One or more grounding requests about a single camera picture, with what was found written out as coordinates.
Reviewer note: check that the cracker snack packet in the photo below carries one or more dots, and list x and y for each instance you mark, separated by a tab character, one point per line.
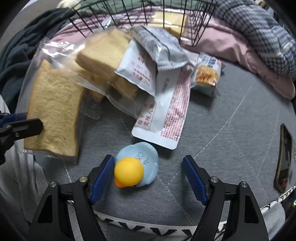
207	75

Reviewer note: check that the dark blue fleece blanket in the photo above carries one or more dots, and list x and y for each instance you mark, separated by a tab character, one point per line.
18	53

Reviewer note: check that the bagged toast slice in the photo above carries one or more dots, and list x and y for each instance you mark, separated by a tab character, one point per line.
55	99
96	63

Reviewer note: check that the grey white snack packet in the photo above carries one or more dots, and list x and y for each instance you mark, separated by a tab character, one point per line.
163	48

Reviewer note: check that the blue duck yellow head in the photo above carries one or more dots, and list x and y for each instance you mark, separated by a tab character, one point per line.
136	165

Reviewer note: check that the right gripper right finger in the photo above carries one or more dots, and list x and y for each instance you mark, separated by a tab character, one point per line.
245	220

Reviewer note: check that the white red text packet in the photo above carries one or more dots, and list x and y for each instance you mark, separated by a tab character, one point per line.
162	117

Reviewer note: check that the bagged toast in basket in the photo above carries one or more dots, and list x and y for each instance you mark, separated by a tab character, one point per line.
173	22

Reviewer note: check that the pink checked quilt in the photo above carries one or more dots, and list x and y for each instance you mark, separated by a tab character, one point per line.
219	40

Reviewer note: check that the black phone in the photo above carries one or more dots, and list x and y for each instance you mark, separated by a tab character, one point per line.
283	175

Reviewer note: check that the black wire basket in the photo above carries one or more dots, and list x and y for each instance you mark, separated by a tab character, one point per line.
198	19

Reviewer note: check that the green duvet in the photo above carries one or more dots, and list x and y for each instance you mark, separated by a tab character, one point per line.
115	7

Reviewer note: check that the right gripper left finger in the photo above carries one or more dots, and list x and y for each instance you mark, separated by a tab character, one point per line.
52	220

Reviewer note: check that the blue checked quilt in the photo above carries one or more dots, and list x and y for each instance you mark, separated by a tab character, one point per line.
273	43

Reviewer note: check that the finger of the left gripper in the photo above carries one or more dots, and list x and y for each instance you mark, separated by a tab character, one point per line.
18	130
10	118

